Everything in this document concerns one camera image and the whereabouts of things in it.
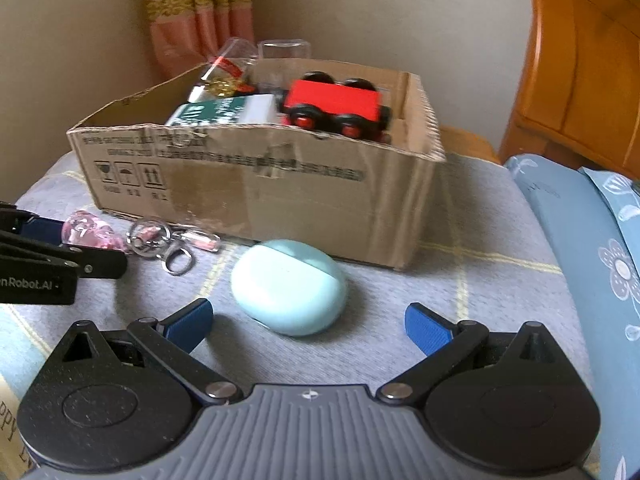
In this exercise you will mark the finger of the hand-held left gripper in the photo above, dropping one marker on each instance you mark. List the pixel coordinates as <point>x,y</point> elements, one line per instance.
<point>95,264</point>
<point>42,230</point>

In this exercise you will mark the clear drinking glass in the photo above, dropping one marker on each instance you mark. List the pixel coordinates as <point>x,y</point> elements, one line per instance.
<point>285,50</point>

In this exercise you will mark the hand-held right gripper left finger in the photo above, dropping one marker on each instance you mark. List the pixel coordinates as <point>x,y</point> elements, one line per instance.
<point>187,325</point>

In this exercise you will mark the light blue floral pillowcase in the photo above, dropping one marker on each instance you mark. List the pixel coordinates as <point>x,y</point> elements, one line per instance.
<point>615,240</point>

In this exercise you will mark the blue pillow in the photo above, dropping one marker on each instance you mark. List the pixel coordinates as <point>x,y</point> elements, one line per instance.
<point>560,220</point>

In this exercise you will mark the red green toy train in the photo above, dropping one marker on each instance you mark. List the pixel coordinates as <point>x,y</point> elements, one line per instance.
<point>330,100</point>

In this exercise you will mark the mint green earbud case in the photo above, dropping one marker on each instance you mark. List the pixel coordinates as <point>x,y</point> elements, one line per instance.
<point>287,285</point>

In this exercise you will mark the glass bottle with gold beads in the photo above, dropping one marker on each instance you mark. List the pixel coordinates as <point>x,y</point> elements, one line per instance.
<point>225,67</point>

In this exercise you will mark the orange wooden furniture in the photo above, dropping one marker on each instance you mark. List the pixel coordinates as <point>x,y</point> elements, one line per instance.
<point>575,60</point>

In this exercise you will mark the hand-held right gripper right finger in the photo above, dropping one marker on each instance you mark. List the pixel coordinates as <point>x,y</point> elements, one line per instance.
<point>425,327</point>

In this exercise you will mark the brown cardboard box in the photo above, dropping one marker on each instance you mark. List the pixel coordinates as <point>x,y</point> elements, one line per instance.
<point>300,200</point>

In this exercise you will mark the green and white box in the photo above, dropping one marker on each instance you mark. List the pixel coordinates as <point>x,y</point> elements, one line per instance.
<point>210,110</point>

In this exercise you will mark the checked grey green cloth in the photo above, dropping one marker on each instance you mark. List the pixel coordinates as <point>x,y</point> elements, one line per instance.
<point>450,285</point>

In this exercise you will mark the pink patterned curtain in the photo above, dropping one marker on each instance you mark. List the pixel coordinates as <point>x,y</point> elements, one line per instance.
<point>195,10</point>

